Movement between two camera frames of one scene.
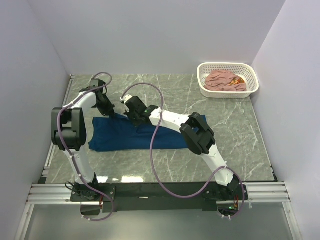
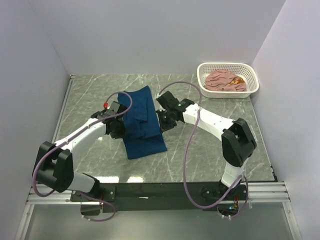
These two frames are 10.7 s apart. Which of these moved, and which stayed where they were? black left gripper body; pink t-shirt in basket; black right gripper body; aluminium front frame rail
Moved: black left gripper body; black right gripper body
Stayed: pink t-shirt in basket; aluminium front frame rail
